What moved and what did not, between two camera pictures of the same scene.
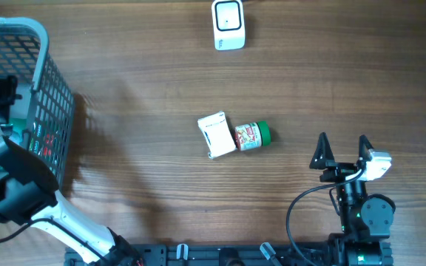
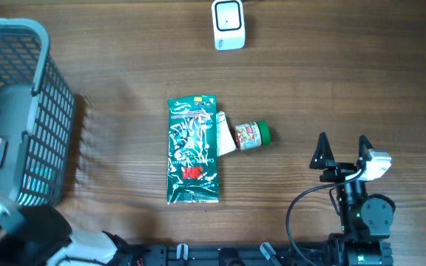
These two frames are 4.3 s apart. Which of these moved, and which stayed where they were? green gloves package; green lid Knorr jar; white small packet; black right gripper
Moved: green gloves package
Stayed: black right gripper; green lid Knorr jar; white small packet
